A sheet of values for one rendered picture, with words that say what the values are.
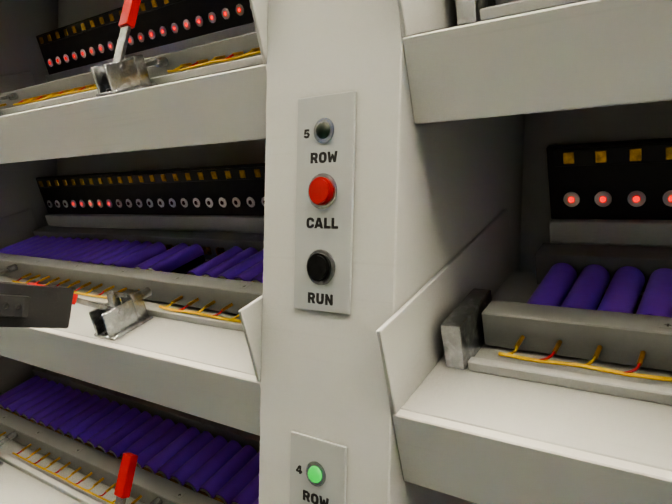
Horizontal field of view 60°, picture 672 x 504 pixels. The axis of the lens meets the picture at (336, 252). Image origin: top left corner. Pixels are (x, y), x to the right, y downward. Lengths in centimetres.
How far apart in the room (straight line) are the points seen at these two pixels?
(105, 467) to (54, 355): 14
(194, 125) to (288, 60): 10
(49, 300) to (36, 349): 15
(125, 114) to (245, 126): 12
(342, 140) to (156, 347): 23
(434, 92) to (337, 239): 9
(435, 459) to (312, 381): 8
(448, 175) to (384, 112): 7
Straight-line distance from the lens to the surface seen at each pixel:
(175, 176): 66
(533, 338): 35
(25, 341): 62
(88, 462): 67
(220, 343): 44
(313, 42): 35
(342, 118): 33
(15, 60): 97
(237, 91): 39
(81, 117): 54
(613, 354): 34
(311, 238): 33
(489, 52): 30
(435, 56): 31
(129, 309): 51
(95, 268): 63
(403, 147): 31
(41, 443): 75
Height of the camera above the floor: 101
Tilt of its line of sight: 2 degrees down
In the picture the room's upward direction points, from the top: 1 degrees clockwise
